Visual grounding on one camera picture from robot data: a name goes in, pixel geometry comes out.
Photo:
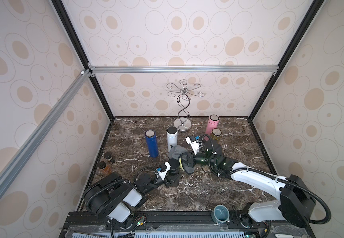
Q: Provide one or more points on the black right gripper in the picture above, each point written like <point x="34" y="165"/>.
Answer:
<point x="190" y="159"/>

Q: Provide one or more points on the grey yellow cleaning cloth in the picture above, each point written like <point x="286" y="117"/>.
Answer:
<point x="180" y="154"/>

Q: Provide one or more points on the black thermos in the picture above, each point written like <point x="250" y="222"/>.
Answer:
<point x="174" y="173"/>

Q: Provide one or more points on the gold thermos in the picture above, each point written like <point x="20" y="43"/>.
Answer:
<point x="216" y="134"/>

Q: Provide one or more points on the pink thermos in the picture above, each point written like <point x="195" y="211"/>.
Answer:
<point x="213" y="122"/>

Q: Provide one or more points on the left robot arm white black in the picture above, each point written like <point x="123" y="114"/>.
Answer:
<point x="112" y="196"/>

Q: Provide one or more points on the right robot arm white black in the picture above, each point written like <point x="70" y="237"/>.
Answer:
<point x="293" y="203"/>

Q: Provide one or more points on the white thermos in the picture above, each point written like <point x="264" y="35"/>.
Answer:
<point x="172" y="136"/>

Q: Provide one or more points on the blue thermos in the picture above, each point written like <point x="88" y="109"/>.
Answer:
<point x="151" y="141"/>

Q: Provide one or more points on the silver metal cup stand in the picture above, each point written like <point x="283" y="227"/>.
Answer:
<point x="183" y="93"/>

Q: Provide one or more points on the orange spice jar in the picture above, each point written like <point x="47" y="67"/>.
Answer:
<point x="104" y="168"/>

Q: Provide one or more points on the dark lid spice jar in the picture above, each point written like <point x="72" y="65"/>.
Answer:
<point x="109" y="158"/>

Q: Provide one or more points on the teal ceramic mug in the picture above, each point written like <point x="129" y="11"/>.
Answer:
<point x="220" y="214"/>

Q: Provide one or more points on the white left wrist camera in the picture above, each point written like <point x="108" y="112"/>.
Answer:
<point x="162" y="170"/>

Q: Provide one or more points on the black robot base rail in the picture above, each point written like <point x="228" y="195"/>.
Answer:
<point x="162" y="224"/>

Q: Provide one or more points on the horizontal aluminium frame bar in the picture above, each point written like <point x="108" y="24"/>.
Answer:
<point x="184" y="69"/>

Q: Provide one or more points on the left aluminium frame bar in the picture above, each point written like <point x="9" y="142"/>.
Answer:
<point x="13" y="168"/>

